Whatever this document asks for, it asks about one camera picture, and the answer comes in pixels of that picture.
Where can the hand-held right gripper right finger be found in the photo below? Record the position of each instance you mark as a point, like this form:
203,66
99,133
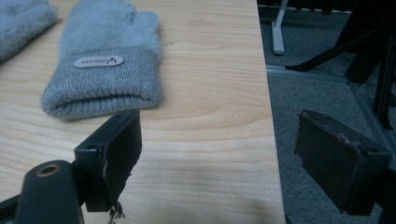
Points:
330,161

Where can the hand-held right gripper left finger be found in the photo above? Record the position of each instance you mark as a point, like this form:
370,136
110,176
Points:
116,161

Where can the white stand leg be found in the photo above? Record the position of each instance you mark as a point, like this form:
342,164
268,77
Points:
278,29

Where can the grey fluffy mitten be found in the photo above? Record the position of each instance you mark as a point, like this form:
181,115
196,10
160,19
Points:
21,25

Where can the black metal stand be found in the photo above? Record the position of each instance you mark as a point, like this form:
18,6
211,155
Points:
370,46

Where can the grey mitten with label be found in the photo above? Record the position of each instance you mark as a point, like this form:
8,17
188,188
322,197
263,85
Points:
102,59

